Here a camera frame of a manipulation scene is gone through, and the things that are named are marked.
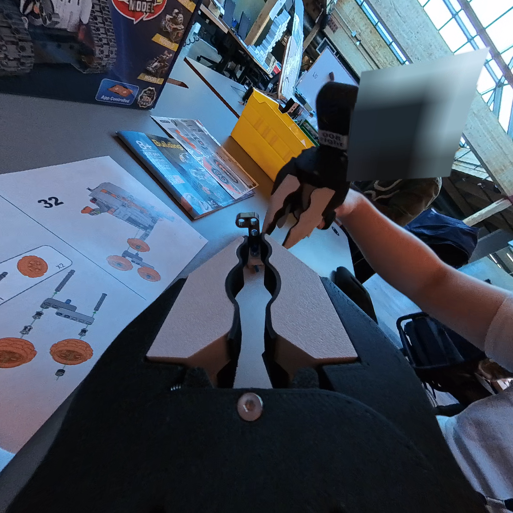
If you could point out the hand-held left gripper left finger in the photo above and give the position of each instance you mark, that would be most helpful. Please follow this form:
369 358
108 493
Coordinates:
196 320

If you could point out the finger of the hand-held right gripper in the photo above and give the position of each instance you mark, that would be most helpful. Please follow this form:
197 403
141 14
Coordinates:
280 196
316 204

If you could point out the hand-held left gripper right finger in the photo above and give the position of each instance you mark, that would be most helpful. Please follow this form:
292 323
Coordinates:
308 316

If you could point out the dark grey technic beam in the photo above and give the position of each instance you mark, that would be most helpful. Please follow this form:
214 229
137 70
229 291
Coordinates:
254 236

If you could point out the person's right forearm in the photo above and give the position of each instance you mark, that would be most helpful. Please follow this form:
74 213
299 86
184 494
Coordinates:
421 264

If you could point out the grey desk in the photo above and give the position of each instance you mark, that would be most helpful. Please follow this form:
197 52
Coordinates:
60 132

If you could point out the whiteboard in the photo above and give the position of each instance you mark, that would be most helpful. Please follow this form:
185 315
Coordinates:
320 72

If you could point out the black padded armrest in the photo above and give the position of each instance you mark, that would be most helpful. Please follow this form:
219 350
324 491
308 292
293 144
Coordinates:
352 288

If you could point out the yellow plastic bin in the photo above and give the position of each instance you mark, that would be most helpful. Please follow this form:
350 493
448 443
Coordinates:
260 132

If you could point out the orange white booklet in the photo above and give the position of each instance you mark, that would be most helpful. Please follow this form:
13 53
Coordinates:
216 160

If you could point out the white poster board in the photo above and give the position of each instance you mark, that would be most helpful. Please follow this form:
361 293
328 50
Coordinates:
292 48

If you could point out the blue robot kit manual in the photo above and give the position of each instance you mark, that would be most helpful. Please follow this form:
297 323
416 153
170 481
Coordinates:
168 168

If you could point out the open instruction booklet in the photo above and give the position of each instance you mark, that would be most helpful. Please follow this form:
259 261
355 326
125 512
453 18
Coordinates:
100 240

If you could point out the dark blue cloth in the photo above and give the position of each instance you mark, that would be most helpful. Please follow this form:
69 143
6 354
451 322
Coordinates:
441 236

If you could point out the blue robot kit box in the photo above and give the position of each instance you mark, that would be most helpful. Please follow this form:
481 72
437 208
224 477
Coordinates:
120 48

